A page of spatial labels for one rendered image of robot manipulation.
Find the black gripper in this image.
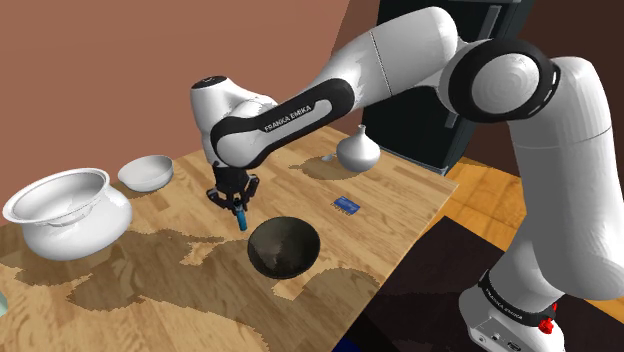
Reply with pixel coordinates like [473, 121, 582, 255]
[206, 164, 261, 212]

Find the black bowl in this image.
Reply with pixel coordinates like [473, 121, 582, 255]
[246, 216, 322, 281]

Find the white bowl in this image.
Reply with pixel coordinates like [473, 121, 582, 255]
[117, 154, 175, 194]

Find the blue card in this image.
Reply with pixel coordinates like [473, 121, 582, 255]
[332, 195, 362, 216]

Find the white vase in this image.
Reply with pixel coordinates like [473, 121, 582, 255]
[335, 124, 382, 174]

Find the wooden table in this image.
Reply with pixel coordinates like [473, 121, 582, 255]
[0, 125, 460, 352]

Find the large white pot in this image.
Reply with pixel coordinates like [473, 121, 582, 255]
[2, 167, 134, 262]

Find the black fridge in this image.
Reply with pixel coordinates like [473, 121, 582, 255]
[361, 0, 536, 177]

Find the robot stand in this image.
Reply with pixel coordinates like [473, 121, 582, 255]
[332, 215, 624, 352]

